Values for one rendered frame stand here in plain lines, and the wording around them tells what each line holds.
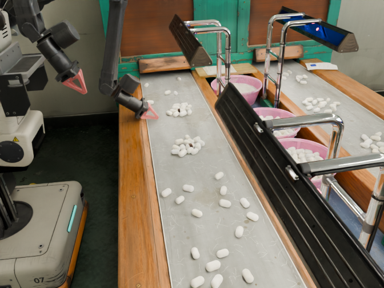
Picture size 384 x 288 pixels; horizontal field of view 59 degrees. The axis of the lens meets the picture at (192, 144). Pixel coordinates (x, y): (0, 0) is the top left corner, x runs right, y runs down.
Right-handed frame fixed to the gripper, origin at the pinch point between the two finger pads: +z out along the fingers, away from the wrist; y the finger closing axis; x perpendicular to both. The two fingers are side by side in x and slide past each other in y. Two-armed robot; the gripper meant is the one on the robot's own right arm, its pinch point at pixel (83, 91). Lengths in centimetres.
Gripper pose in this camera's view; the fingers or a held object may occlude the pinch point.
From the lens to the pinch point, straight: 121.7
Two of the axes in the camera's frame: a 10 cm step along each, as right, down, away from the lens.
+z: 4.8, 7.2, 4.9
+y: -1.1, -5.1, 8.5
